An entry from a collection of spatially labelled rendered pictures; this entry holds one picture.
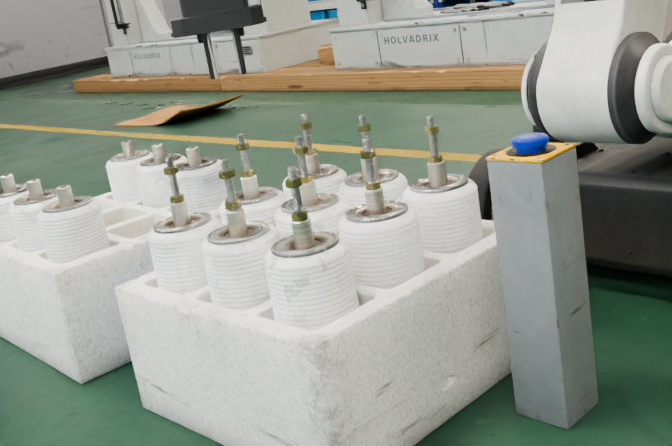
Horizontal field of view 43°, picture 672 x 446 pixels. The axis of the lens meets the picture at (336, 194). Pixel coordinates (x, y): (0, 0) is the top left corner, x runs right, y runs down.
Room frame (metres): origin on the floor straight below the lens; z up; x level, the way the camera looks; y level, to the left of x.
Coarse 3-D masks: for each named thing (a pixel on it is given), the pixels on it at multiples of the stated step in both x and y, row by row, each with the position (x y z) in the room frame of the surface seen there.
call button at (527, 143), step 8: (520, 136) 0.91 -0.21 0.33; (528, 136) 0.90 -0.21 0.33; (536, 136) 0.89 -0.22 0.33; (544, 136) 0.89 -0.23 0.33; (512, 144) 0.90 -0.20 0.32; (520, 144) 0.89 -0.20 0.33; (528, 144) 0.88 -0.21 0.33; (536, 144) 0.88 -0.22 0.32; (544, 144) 0.88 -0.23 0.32; (520, 152) 0.89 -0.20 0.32; (528, 152) 0.89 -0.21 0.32; (536, 152) 0.88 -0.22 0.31
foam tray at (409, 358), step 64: (448, 256) 0.98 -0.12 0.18; (128, 320) 1.06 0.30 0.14; (192, 320) 0.94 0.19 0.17; (256, 320) 0.88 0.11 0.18; (384, 320) 0.86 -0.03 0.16; (448, 320) 0.93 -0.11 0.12; (192, 384) 0.97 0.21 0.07; (256, 384) 0.87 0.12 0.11; (320, 384) 0.79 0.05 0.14; (384, 384) 0.85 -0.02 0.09; (448, 384) 0.92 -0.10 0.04
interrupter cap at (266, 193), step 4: (260, 188) 1.18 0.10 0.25; (264, 188) 1.18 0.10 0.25; (268, 188) 1.17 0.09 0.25; (272, 188) 1.17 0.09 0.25; (276, 188) 1.16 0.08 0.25; (236, 192) 1.18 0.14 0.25; (240, 192) 1.18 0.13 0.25; (260, 192) 1.17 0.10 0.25; (264, 192) 1.16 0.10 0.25; (268, 192) 1.15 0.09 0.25; (272, 192) 1.15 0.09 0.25; (276, 192) 1.14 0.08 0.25; (236, 196) 1.16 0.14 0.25; (240, 196) 1.16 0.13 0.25; (260, 196) 1.15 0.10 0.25; (264, 196) 1.13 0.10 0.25; (268, 196) 1.12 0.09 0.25; (272, 196) 1.13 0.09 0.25; (244, 200) 1.13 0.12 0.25; (248, 200) 1.12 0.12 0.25; (252, 200) 1.12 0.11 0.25; (256, 200) 1.11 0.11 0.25; (260, 200) 1.12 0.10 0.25; (264, 200) 1.12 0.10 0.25; (244, 204) 1.11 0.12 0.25; (248, 204) 1.11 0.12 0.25
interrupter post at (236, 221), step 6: (228, 210) 0.99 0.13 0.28; (240, 210) 0.98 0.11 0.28; (228, 216) 0.98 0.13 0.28; (234, 216) 0.97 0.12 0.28; (240, 216) 0.98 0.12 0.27; (228, 222) 0.98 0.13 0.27; (234, 222) 0.97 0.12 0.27; (240, 222) 0.97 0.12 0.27; (228, 228) 0.98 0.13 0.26; (234, 228) 0.97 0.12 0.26; (240, 228) 0.97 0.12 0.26; (246, 228) 0.98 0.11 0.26; (234, 234) 0.97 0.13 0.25; (240, 234) 0.97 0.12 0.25
